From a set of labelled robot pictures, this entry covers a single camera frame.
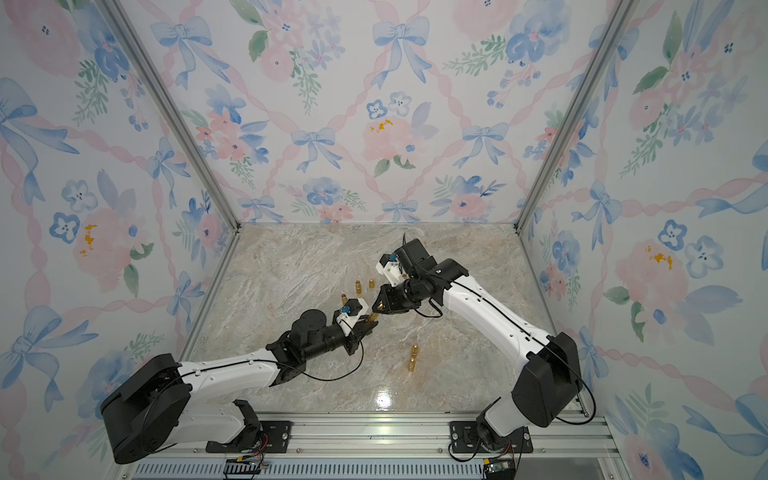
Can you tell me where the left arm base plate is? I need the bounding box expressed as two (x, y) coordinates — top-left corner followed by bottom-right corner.
(205, 420), (293, 454)

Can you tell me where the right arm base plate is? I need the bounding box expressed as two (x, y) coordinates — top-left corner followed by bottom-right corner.
(449, 421), (534, 455)

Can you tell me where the aluminium front rail frame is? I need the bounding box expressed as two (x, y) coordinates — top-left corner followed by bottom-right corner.
(107, 410), (631, 480)

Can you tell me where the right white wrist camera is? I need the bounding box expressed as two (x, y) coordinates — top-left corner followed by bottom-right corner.
(376, 253), (408, 287)

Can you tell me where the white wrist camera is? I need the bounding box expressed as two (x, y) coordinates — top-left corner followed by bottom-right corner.
(376, 253), (408, 287)
(334, 298), (371, 337)

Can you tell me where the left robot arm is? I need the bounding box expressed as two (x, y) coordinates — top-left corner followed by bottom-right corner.
(100, 307), (378, 465)

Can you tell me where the green circuit board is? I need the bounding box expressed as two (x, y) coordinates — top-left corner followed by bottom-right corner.
(482, 459), (517, 480)

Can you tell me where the aluminium corner post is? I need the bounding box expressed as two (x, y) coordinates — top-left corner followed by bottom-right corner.
(515, 0), (635, 236)
(96, 0), (241, 233)

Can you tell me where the black connector with wires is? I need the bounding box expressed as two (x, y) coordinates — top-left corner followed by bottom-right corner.
(222, 457), (264, 480)

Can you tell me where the left aluminium corner post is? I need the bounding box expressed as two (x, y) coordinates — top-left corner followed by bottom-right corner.
(96, 0), (241, 233)

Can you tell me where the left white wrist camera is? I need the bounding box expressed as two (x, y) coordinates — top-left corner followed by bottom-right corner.
(334, 298), (371, 337)

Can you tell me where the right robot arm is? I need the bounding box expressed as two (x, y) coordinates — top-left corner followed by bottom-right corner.
(372, 239), (586, 451)

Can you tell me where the right aluminium corner post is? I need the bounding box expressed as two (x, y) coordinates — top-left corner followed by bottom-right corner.
(515, 0), (635, 236)

